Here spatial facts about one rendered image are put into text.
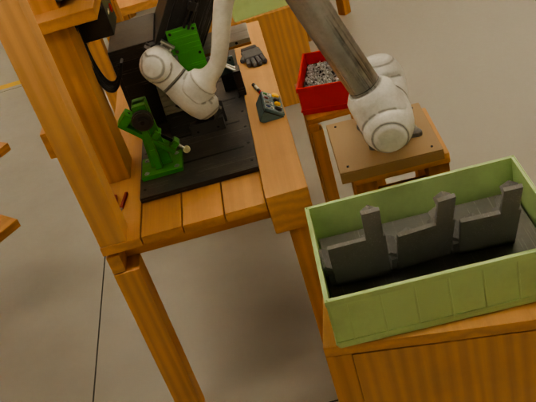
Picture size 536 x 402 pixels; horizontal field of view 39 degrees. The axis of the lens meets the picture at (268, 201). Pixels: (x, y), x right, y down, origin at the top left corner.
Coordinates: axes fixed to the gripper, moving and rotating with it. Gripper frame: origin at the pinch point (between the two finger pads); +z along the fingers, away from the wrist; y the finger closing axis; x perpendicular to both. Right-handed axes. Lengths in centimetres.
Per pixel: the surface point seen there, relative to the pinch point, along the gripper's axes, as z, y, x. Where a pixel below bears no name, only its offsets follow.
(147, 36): 14.9, 7.9, 1.0
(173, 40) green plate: 5.1, -1.1, -3.9
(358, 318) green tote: -107, -74, 17
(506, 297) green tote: -107, -104, -6
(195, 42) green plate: 5.0, -8.3, -7.1
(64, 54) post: -24.8, 27.2, 13.7
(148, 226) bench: -44, -23, 46
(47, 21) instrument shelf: -37, 35, 4
